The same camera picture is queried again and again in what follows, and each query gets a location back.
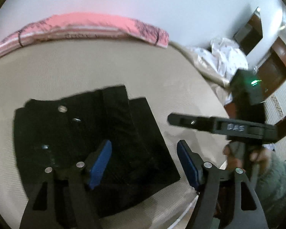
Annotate black pants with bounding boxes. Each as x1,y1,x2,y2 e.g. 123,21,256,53
13,84,182,218

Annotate person's right hand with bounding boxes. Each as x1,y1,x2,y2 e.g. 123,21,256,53
223,143,275,172

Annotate white radiator cover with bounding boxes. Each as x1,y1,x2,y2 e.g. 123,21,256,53
264,80,286,161

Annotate beige satin blanket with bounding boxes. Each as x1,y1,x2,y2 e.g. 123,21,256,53
169,41,230,105

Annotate grey fluffy sleeve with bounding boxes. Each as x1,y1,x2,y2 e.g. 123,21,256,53
256,152,286,228

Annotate brown wooden door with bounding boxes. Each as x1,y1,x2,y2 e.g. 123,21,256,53
258,37,286,99

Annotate white polka-dot quilt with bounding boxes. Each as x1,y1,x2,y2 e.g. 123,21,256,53
187,37,248,81

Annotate beige bed mat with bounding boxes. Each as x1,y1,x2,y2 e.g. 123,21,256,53
0,39,227,228

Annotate pink tree-print pillow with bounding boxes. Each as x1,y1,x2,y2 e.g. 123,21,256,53
0,12,169,58

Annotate dark wall-mounted television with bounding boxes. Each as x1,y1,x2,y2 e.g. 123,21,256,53
233,7,263,56

